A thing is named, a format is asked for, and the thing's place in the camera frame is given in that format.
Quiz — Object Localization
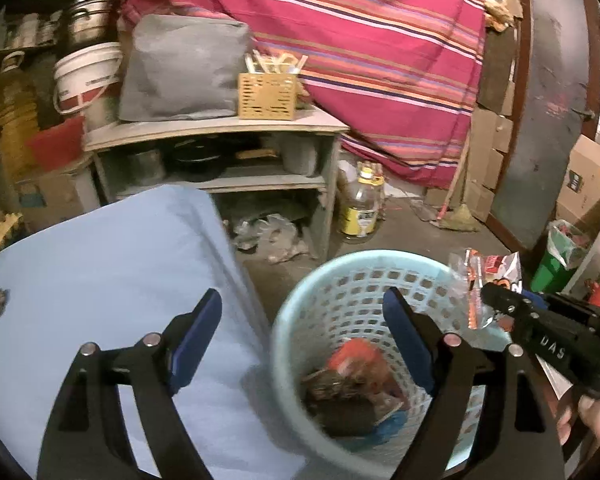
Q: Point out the dark brown packet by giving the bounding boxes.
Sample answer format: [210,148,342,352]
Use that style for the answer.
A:
[325,400,381,436]

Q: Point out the yellow utensil holder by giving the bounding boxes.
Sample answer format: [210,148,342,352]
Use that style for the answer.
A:
[237,72,301,121]

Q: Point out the crumpled plastic bags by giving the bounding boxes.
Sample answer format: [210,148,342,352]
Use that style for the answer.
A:
[230,212,311,263]

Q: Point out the black pan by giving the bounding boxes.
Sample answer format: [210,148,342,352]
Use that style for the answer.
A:
[172,140,231,181]

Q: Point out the steel cooking pot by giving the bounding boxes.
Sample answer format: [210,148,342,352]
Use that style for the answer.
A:
[62,0,118,48]

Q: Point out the yellow capped plastic bottle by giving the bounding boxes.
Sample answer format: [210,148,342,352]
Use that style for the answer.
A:
[339,161,386,238]

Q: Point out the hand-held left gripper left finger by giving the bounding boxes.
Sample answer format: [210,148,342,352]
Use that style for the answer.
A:
[36,287,224,480]

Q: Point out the yellow oil jug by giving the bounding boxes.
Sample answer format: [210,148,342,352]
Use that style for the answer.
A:
[0,50,41,171]

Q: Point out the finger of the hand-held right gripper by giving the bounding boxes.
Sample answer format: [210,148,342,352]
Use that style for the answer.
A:
[481,282,535,333]
[522,290,600,322]

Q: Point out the blue wrapper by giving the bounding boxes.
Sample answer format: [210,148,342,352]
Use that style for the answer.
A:
[372,407,411,443]

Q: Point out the small steel pot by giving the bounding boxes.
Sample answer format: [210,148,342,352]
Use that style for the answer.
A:
[125,147,166,186]

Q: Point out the grey wooden cabinet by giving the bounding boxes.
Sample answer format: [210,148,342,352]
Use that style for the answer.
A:
[82,105,351,261]

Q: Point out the row of glass jars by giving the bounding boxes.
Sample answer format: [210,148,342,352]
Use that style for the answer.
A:
[5,10,66,48]

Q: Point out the worn cardboard box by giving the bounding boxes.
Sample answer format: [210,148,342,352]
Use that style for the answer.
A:
[15,160,101,231]

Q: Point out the grey plastic container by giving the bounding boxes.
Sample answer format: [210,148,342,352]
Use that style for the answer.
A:
[282,137,321,176]

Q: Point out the light blue plastic basket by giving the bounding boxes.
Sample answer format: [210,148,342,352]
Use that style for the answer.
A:
[271,250,523,467]

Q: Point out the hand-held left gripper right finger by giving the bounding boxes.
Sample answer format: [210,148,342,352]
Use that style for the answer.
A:
[381,286,566,480]

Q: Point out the white plastic bucket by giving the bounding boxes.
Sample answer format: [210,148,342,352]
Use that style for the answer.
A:
[52,42,123,115]

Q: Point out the bundle of wooden utensils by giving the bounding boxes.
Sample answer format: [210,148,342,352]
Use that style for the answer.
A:
[245,52,311,77]

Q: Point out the orange crumpled wrapper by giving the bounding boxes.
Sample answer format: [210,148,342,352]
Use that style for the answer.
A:
[327,338,396,391]

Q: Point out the grey fabric bag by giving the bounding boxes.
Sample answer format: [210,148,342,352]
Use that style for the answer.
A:
[117,14,253,123]

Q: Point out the straw broom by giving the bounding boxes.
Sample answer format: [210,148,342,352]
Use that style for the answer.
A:
[437,135,481,233]

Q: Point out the black white printed packet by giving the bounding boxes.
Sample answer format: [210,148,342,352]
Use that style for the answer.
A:
[300,367,376,408]

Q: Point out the brown cardboard box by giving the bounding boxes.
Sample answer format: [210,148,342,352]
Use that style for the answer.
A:
[555,135,600,231]

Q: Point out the green waste bin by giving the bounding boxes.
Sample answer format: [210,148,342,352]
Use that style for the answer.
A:
[532,220,593,296]

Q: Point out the dark metal door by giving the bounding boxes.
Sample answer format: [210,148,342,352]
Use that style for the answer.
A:
[490,0,600,251]

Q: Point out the red snack wrapper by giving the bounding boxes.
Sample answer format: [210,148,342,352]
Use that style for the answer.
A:
[449,249,523,331]

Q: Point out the red striped blanket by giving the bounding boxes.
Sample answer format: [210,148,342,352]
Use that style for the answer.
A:
[115,0,488,188]

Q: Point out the stack of cardboard boxes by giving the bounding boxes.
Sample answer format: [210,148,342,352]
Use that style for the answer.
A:
[462,0,533,223]

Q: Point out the red plastic basin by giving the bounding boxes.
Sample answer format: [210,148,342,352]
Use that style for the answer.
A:
[26,117,87,168]

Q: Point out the person's right hand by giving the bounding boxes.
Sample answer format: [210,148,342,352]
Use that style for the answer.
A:
[557,392,600,448]

